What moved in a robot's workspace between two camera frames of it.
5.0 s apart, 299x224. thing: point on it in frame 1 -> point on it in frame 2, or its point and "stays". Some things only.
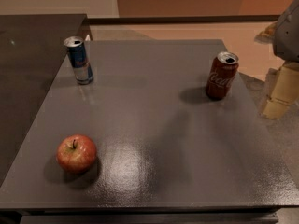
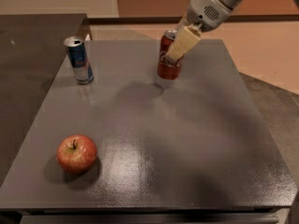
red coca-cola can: (222, 72) -> (168, 68)
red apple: (77, 153) stays
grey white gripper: (287, 35) -> (205, 10)
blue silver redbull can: (77, 50) stays
